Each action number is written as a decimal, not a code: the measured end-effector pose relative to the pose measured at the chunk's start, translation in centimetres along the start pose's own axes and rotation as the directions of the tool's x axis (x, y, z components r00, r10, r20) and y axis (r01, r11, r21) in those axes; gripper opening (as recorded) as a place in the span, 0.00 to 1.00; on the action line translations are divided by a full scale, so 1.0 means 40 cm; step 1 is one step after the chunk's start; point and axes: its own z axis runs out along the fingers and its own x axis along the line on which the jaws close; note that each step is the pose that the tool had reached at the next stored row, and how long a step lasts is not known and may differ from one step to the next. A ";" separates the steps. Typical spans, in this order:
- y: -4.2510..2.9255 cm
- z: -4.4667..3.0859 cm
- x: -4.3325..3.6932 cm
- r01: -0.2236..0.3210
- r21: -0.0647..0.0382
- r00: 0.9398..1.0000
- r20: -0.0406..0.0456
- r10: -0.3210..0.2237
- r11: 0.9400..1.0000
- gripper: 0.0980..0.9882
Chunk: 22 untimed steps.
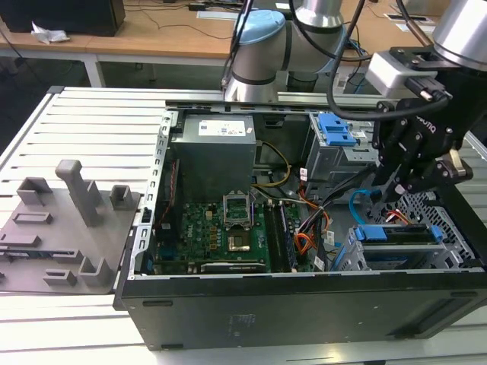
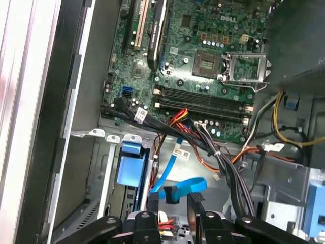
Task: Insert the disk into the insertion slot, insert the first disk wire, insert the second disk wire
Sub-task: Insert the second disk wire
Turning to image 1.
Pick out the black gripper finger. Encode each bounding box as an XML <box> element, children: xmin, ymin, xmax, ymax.
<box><xmin>371</xmin><ymin>97</ymin><xmax>423</xmax><ymax>203</ymax></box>
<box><xmin>395</xmin><ymin>158</ymin><xmax>473</xmax><ymax>195</ymax></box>

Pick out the hard disk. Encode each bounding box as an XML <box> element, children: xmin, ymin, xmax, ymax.
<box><xmin>352</xmin><ymin>223</ymin><xmax>443</xmax><ymax>246</ymax></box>

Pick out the blue disk wire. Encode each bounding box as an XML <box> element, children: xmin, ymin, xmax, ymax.
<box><xmin>349</xmin><ymin>188</ymin><xmax>383</xmax><ymax>227</ymax></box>

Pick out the metal disk bay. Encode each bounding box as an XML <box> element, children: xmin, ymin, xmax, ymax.
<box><xmin>330</xmin><ymin>224</ymin><xmax>463</xmax><ymax>271</ymax></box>

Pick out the blue plastic latch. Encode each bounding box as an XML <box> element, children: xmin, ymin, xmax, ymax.
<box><xmin>319</xmin><ymin>113</ymin><xmax>358</xmax><ymax>148</ymax></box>

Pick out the metal drive cage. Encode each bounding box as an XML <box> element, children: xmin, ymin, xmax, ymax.
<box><xmin>306</xmin><ymin>112</ymin><xmax>381</xmax><ymax>195</ymax></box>

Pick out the RAM stick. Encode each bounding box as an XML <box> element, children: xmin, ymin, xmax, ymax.
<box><xmin>279</xmin><ymin>203</ymin><xmax>298</xmax><ymax>269</ymax></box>

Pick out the metal socket cover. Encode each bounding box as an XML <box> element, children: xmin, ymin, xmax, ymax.
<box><xmin>221</xmin><ymin>192</ymin><xmax>255</xmax><ymax>229</ymax></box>

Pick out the grey power supply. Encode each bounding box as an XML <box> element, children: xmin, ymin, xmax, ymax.
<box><xmin>170</xmin><ymin>113</ymin><xmax>256</xmax><ymax>202</ymax></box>

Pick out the black graphics card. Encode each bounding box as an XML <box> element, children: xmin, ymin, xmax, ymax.
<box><xmin>199</xmin><ymin>260</ymin><xmax>268</xmax><ymax>274</ymax></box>

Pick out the black PC case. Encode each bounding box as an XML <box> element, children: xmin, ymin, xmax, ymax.
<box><xmin>113</xmin><ymin>99</ymin><xmax>487</xmax><ymax>351</ymax></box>

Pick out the green motherboard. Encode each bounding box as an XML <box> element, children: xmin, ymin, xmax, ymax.
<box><xmin>151</xmin><ymin>199</ymin><xmax>317</xmax><ymax>275</ymax></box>

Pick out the wooden desk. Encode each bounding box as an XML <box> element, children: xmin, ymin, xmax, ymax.
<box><xmin>0</xmin><ymin>0</ymin><xmax>487</xmax><ymax>92</ymax></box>

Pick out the grey parts rack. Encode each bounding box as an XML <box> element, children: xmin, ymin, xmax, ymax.
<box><xmin>0</xmin><ymin>158</ymin><xmax>144</xmax><ymax>296</ymax></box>

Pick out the black computer tower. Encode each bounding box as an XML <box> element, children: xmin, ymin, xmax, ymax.
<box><xmin>0</xmin><ymin>0</ymin><xmax>126</xmax><ymax>38</ymax></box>

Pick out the crumpled white paper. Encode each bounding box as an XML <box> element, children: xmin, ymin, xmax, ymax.
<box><xmin>30</xmin><ymin>21</ymin><xmax>72</xmax><ymax>45</ymax></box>

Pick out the red orange disk power wire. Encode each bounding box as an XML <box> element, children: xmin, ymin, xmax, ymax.
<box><xmin>386</xmin><ymin>208</ymin><xmax>411</xmax><ymax>226</ymax></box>

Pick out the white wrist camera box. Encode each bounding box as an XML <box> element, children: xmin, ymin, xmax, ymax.
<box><xmin>367</xmin><ymin>52</ymin><xmax>438</xmax><ymax>98</ymax></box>

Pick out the black wire bundle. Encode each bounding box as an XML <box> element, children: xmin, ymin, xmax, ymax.
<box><xmin>296</xmin><ymin>167</ymin><xmax>381</xmax><ymax>244</ymax></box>

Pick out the black camera cable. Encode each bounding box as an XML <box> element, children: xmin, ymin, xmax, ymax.
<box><xmin>326</xmin><ymin>0</ymin><xmax>446</xmax><ymax>121</ymax></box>

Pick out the yellow black power wire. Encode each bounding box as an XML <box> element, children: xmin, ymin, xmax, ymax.
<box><xmin>251</xmin><ymin>140</ymin><xmax>293</xmax><ymax>190</ymax></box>

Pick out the orange red wire bundle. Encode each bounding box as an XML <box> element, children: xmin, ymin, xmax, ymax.
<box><xmin>294</xmin><ymin>189</ymin><xmax>332</xmax><ymax>263</ymax></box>

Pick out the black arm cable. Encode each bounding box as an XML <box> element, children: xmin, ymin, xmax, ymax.
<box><xmin>220</xmin><ymin>0</ymin><xmax>255</xmax><ymax>90</ymax></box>

